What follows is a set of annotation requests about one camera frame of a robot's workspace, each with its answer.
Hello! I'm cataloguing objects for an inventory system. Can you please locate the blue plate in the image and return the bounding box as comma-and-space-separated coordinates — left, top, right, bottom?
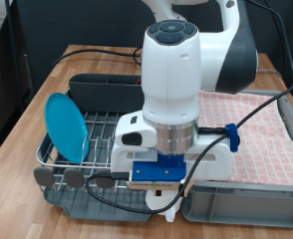
44, 92, 90, 164

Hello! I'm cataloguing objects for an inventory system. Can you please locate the grey dish drying rack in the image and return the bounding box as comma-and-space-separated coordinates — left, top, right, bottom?
41, 89, 153, 223

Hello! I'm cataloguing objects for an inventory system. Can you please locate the grey plastic crate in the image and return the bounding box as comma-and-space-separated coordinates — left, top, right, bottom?
180, 88, 293, 229

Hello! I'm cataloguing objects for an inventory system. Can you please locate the dark grey cutlery holder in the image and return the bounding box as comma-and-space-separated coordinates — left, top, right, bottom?
68, 73, 145, 114

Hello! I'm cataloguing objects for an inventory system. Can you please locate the pink checked cloth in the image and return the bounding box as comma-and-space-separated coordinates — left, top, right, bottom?
196, 90, 293, 187

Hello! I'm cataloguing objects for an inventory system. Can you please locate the blue mounted wrist camera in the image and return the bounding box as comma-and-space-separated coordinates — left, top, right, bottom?
126, 154, 188, 192

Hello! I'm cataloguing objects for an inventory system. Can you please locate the metal wire dish rack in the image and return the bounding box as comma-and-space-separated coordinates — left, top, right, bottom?
33, 91, 145, 197

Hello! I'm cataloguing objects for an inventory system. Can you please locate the blue cable clip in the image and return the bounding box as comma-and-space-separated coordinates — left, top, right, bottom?
224, 122, 241, 153

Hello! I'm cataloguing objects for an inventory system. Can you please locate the black table cable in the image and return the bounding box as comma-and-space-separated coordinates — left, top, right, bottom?
51, 45, 144, 69

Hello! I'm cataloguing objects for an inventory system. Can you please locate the grey table cable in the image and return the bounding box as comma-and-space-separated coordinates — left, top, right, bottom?
256, 68, 282, 77

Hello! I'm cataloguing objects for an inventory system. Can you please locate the dark metal frame pole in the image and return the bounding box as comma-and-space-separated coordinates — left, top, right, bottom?
4, 0, 25, 114

